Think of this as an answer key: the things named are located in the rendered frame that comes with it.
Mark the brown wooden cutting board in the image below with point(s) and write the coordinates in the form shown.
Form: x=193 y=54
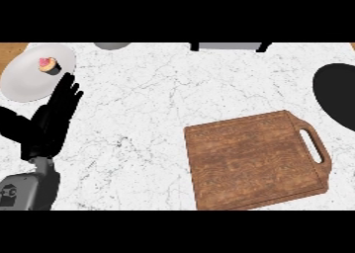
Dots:
x=253 y=164

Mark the white oval plate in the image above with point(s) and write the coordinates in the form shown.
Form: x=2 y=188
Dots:
x=24 y=79

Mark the black round pan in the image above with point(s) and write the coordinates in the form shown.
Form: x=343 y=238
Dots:
x=342 y=95

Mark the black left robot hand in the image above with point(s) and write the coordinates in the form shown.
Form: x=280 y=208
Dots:
x=48 y=118

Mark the pink frosted cupcake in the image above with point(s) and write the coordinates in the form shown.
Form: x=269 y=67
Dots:
x=49 y=65

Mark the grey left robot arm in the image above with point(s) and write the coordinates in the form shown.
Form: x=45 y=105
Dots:
x=24 y=191

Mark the grey appliance with black legs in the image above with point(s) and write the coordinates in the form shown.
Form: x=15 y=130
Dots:
x=231 y=45

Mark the grey round bowl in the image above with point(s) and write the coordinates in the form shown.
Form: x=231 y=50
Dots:
x=111 y=45

